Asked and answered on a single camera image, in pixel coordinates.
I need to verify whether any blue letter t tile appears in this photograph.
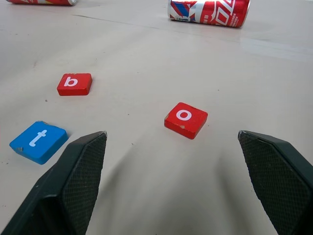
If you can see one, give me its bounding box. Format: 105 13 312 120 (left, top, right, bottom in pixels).
9 120 69 165

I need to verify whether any red letter b tile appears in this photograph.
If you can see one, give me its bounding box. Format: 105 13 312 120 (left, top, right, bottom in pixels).
56 72 93 96

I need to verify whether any red letter o tile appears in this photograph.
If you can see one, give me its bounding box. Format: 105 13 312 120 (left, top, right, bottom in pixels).
164 102 209 140

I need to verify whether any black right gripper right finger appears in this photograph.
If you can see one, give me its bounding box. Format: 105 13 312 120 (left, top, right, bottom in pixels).
238 130 313 235

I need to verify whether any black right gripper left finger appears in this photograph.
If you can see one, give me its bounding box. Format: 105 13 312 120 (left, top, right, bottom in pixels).
0 131 108 235

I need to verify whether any red white blue soda can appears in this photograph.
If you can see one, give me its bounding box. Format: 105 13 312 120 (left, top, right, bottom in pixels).
167 0 251 28

